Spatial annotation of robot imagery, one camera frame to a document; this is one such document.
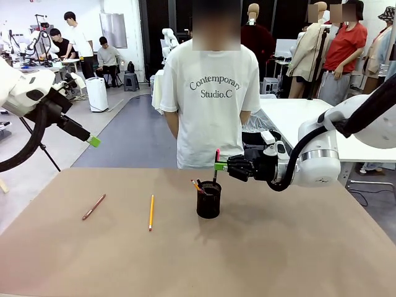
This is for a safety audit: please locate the black camera tripod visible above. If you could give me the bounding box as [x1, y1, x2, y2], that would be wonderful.
[20, 117, 62, 173]

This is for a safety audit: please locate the mannequin in dark red sweater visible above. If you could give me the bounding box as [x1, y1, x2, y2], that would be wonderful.
[240, 2, 277, 79]

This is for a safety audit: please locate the clear plastic sheet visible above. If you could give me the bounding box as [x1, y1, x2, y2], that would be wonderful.
[243, 110, 280, 134]

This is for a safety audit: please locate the seated person in black shirt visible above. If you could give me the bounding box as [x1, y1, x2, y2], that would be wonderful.
[49, 27, 77, 61]

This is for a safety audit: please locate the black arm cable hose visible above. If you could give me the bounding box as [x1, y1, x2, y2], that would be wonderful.
[0, 101, 49, 173]
[265, 79, 396, 192]

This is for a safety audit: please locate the black mesh pen holder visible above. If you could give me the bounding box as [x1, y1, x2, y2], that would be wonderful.
[196, 181, 222, 220]

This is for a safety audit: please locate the seated person in grey shirt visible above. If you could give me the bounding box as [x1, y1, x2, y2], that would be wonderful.
[95, 36, 123, 89]

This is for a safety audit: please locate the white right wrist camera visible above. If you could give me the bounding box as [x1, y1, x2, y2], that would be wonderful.
[261, 130, 278, 158]

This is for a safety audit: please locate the mannequin with bucket hat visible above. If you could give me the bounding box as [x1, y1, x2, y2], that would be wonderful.
[361, 6, 396, 95]

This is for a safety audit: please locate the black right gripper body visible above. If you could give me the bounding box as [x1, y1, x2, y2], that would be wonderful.
[252, 156, 280, 183]

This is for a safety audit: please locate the reddish brown pen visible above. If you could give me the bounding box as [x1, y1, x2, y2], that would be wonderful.
[82, 194, 107, 222]

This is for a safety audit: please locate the grey plastic stool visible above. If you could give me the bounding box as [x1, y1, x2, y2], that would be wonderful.
[262, 77, 280, 95]
[123, 72, 140, 92]

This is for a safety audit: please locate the silver wall panel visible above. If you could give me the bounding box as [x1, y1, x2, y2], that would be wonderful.
[99, 12, 127, 49]

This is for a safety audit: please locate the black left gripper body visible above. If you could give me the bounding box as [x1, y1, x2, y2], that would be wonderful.
[45, 89, 75, 125]

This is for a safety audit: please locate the person in white printed t-shirt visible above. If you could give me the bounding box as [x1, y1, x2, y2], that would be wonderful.
[160, 0, 262, 170]

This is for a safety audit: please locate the black floor cable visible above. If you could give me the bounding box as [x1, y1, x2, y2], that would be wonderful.
[348, 185, 369, 207]

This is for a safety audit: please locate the white cloth covered table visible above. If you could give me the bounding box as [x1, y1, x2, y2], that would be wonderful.
[150, 69, 166, 115]

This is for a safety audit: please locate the white air purifier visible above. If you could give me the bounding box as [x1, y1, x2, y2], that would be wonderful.
[85, 77, 110, 113]

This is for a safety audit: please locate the standing person in white t-shirt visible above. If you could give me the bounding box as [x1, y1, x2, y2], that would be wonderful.
[64, 11, 95, 80]

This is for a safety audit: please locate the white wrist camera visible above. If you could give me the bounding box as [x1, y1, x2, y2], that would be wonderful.
[261, 130, 278, 158]
[54, 72, 87, 93]

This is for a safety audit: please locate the mannequin in beige coat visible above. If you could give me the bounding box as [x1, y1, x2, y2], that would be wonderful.
[286, 1, 330, 100]

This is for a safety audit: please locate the white background desk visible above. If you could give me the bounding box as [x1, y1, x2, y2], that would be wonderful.
[60, 58, 83, 93]

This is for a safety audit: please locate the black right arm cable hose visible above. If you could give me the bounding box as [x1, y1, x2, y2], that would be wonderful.
[265, 79, 396, 192]

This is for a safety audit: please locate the white work table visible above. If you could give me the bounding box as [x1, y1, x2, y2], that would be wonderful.
[259, 98, 396, 188]

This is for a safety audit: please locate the person right forearm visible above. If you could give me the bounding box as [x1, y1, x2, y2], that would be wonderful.
[163, 110, 180, 140]

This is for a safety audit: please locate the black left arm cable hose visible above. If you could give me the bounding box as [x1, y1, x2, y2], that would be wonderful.
[0, 101, 49, 173]

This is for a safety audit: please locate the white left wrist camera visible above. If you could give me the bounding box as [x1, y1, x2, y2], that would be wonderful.
[54, 72, 87, 93]

